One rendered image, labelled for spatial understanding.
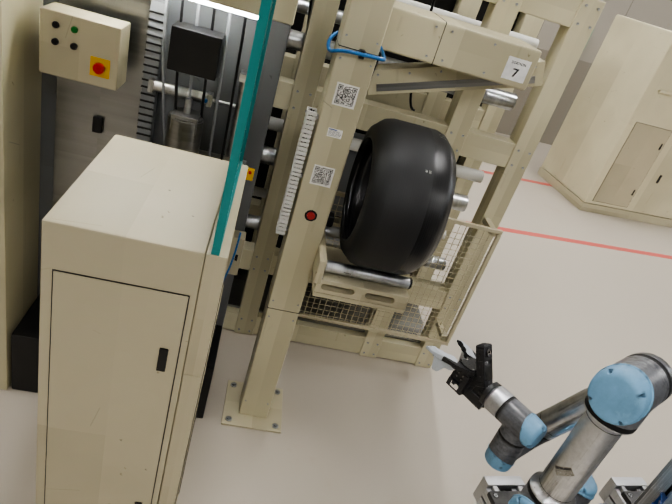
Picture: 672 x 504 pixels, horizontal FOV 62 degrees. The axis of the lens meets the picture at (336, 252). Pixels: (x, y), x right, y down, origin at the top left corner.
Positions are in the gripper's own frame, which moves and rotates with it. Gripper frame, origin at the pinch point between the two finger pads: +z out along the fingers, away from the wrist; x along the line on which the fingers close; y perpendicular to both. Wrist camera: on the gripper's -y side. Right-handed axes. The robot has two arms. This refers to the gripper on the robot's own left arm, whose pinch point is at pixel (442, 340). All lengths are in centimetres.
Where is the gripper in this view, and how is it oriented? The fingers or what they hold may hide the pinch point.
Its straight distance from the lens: 164.0
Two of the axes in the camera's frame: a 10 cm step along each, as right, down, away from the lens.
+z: -5.8, -5.4, 6.1
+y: -3.7, 8.4, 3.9
